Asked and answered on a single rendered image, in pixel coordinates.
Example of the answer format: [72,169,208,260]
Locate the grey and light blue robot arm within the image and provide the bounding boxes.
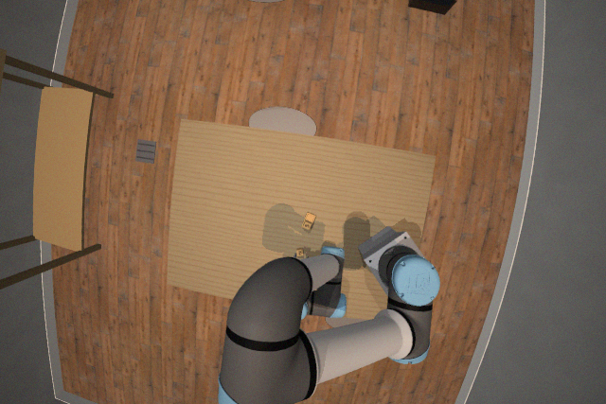
[218,246,440,404]

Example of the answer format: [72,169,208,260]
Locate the tan wooden tray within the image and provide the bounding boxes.
[301,212,315,227]

